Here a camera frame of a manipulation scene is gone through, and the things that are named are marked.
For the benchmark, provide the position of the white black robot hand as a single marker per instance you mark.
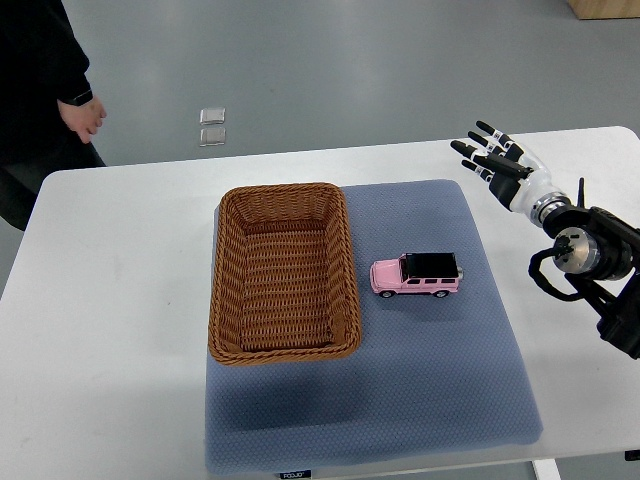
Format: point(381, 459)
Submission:
point(515, 176)

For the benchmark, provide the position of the bystander hand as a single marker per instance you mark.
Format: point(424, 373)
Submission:
point(84, 120)

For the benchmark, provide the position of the pink toy car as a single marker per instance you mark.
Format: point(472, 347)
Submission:
point(435, 274)

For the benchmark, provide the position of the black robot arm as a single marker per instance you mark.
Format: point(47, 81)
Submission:
point(599, 256)

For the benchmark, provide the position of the brown wicker basket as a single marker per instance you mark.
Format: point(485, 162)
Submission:
point(284, 285)

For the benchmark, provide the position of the bystander in black clothes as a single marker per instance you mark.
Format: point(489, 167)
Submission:
point(41, 63)

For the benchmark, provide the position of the lower metal floor plate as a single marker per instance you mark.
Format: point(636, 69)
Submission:
point(212, 136)

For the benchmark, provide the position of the metal floor plate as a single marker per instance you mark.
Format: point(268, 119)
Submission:
point(212, 136)
point(212, 115)

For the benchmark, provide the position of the upper metal floor plate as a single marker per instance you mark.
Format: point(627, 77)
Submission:
point(212, 115)

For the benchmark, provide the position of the wooden box corner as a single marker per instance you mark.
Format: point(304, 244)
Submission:
point(605, 9)

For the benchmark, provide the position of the blue-grey mat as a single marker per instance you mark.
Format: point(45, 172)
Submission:
point(430, 375)

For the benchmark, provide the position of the white table leg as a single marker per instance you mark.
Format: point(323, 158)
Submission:
point(546, 469)

